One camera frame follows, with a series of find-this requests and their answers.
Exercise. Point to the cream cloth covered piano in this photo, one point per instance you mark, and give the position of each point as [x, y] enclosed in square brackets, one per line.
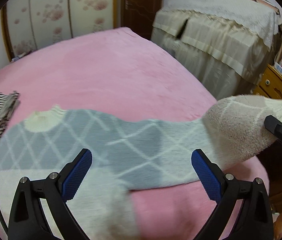
[224, 56]

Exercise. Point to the floral sliding door wardrobe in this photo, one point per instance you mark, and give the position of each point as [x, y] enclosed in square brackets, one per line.
[30, 25]

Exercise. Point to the dark brown wooden door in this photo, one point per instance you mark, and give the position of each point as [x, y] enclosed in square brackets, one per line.
[138, 15]

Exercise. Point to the white lace cover cloth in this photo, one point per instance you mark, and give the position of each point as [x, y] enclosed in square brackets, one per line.
[256, 17]

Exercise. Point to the blue beige diamond sweater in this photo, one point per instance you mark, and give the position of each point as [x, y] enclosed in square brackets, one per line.
[130, 156]

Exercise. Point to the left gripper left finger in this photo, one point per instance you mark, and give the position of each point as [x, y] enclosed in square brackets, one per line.
[27, 219]

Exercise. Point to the pink fleece bed blanket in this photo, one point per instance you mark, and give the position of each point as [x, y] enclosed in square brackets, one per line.
[123, 74]

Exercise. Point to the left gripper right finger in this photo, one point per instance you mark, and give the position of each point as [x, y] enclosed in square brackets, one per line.
[254, 220]

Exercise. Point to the wooden drawer desk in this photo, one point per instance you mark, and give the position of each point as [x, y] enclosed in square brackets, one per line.
[270, 84]

